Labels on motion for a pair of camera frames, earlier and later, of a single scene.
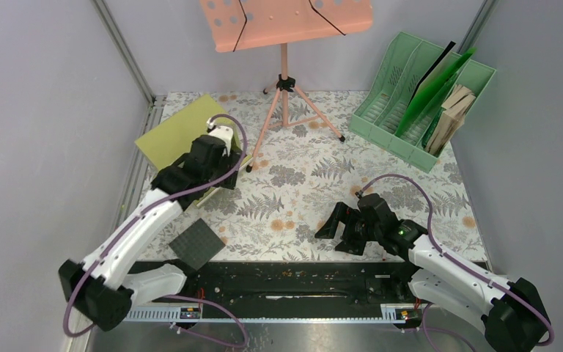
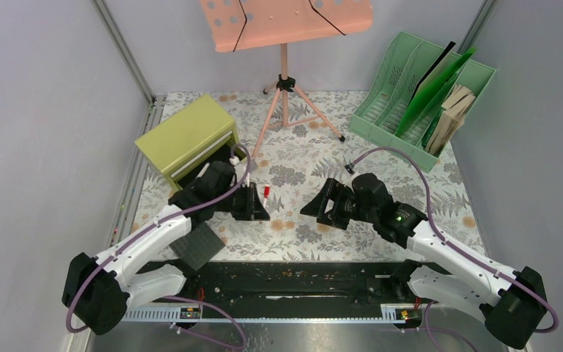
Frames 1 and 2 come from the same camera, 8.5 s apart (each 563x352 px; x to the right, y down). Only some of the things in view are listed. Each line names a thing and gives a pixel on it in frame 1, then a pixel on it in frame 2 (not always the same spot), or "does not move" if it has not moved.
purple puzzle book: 451,119 does not move
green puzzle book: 432,128 does not move
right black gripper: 347,215 to 335,191
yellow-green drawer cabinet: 171,141 does not move
